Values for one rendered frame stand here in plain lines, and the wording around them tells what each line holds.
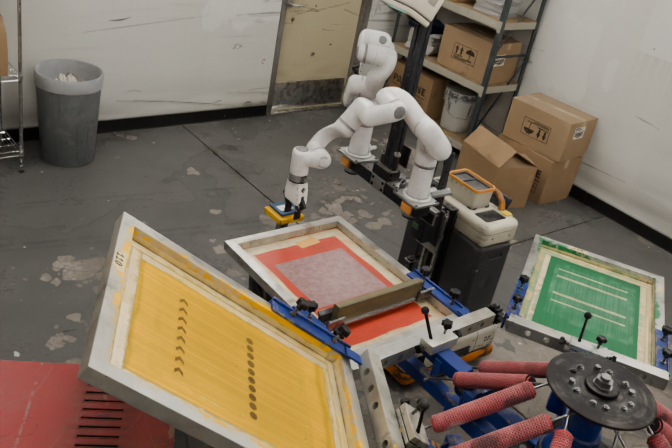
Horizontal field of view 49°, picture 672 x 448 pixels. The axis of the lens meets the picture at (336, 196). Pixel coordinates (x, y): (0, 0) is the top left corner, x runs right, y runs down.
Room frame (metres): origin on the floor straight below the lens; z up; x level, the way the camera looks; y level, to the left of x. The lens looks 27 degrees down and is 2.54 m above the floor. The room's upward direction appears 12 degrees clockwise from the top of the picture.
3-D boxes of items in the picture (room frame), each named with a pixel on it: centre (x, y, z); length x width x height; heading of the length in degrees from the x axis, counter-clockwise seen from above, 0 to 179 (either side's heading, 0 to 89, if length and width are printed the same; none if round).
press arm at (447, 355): (1.99, -0.47, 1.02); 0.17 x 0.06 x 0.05; 43
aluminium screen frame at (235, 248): (2.40, -0.09, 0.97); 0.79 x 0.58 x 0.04; 43
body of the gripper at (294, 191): (2.68, 0.16, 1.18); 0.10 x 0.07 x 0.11; 43
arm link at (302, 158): (2.68, 0.13, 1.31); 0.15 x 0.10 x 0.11; 116
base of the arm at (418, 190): (2.94, -0.36, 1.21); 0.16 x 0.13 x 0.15; 130
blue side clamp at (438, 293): (2.41, -0.45, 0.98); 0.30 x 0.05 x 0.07; 43
